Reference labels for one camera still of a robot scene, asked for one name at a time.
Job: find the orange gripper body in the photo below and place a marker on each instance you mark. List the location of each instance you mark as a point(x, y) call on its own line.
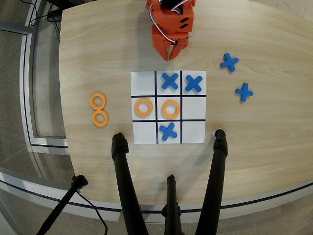
point(160, 39)

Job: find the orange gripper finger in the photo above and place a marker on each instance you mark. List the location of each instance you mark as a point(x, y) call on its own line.
point(179, 47)
point(162, 50)

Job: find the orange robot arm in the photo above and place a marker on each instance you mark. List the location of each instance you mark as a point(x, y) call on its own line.
point(171, 17)

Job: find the blue foam cross piece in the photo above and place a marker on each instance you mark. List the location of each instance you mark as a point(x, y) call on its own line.
point(194, 83)
point(244, 92)
point(230, 62)
point(170, 81)
point(168, 131)

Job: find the white tic-tac-toe paper board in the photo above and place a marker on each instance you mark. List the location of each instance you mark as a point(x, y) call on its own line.
point(193, 109)

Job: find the small white sticker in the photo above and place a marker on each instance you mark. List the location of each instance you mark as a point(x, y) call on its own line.
point(213, 134)

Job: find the thick black tripod leg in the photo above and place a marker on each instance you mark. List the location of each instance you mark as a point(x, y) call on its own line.
point(212, 186)
point(127, 186)

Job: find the slim black stand leg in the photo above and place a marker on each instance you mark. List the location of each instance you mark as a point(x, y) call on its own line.
point(61, 205)

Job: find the grey metal floor frame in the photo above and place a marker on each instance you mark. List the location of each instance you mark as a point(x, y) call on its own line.
point(25, 85)

